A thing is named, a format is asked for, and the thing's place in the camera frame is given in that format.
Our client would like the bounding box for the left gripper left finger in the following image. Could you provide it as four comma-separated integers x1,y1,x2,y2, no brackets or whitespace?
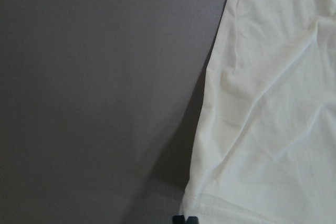
172,215,186,224

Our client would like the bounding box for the cream long-sleeve printed shirt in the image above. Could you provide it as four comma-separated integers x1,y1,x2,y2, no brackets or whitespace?
180,0,335,223

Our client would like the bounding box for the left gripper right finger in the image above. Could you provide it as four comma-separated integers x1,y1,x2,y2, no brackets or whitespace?
186,216,199,224

